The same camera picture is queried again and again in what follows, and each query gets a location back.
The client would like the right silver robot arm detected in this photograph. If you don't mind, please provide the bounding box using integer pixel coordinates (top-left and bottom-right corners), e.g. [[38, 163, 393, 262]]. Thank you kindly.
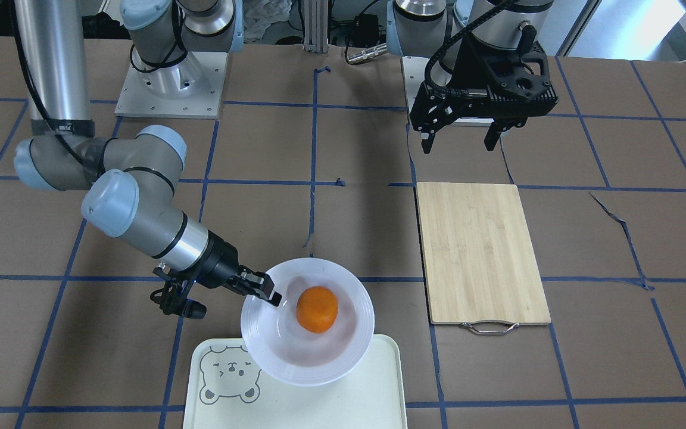
[[9, 1, 282, 319]]

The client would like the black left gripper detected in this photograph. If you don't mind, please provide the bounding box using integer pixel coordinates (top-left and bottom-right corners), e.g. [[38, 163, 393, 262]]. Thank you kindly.
[[419, 36, 559, 154]]

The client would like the white round plate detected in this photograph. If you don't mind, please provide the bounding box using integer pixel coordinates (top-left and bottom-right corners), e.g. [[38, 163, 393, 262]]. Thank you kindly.
[[240, 258, 375, 386]]

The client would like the cream tray with bear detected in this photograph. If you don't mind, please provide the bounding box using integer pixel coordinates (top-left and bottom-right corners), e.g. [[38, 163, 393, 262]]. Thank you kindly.
[[183, 334, 407, 428]]

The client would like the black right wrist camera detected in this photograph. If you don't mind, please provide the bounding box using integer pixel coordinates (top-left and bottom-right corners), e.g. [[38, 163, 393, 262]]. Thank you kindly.
[[149, 266, 207, 319]]

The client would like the orange fruit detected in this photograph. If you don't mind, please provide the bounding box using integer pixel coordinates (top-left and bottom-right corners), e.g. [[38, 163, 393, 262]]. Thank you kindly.
[[295, 286, 338, 334]]

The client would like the aluminium frame post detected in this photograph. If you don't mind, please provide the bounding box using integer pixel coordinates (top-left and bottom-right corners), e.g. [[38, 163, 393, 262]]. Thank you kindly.
[[299, 0, 330, 54]]

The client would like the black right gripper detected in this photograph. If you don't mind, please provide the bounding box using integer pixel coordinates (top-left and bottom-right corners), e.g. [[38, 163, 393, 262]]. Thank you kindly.
[[194, 232, 283, 307]]

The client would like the wooden cutting board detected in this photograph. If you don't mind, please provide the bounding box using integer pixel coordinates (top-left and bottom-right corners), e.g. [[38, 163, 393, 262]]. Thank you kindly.
[[416, 182, 551, 334]]

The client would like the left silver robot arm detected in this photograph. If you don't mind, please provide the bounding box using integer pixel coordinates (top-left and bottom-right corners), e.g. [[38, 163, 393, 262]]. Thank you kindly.
[[386, 1, 559, 154]]

